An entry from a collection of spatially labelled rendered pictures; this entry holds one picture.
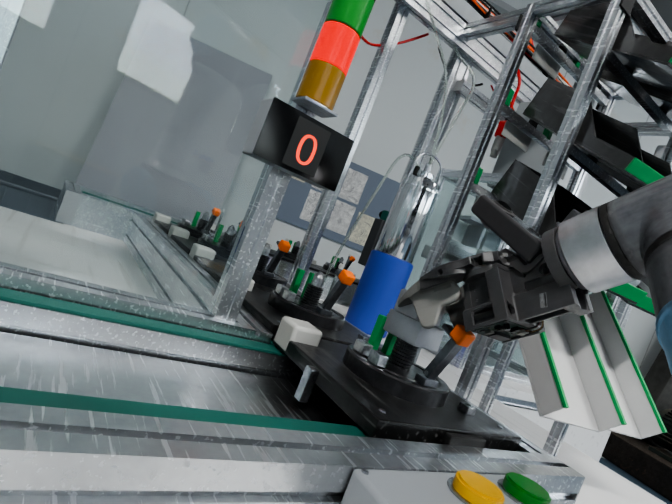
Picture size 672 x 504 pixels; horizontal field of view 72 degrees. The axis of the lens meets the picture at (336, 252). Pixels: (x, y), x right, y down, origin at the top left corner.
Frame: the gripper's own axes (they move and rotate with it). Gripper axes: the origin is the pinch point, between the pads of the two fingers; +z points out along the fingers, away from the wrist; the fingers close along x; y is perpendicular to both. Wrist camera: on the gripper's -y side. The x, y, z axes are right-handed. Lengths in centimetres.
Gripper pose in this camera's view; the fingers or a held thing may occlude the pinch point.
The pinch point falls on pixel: (420, 301)
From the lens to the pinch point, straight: 61.2
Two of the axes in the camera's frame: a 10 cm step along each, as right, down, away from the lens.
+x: 7.8, 2.9, 5.5
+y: 0.1, 8.8, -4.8
